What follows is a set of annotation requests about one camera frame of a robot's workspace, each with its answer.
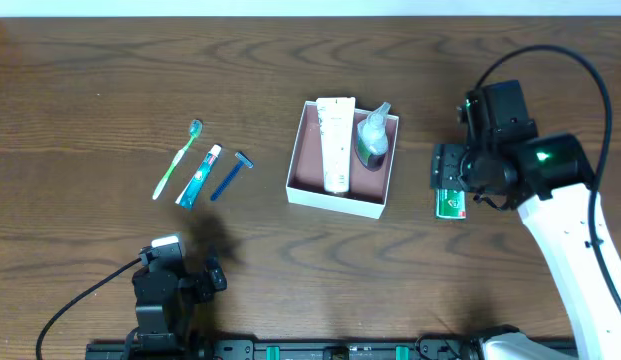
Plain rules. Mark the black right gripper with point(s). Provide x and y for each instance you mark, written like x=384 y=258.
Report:
x=445 y=166

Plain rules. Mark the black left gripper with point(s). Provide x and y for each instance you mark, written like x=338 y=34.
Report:
x=213 y=276

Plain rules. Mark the green soap box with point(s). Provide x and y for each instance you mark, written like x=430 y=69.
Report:
x=450 y=204

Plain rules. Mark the clear pump bottle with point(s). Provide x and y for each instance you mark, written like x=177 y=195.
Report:
x=372 y=141

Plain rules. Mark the white cream tube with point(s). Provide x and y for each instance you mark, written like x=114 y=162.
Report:
x=335 y=116

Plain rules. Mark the green white toothbrush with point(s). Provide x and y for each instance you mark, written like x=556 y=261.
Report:
x=195 y=130

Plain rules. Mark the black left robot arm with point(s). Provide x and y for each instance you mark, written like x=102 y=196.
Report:
x=166 y=295

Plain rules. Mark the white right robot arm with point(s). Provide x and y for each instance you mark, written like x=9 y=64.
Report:
x=549 y=182

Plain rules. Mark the teal toothpaste tube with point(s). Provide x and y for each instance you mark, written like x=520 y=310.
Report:
x=190 y=193

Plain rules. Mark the white cardboard box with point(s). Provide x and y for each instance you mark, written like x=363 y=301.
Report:
x=367 y=196

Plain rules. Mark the blue disposable razor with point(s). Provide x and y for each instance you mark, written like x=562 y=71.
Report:
x=243 y=161

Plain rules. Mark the black mounting rail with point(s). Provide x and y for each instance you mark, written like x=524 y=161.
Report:
x=427 y=348

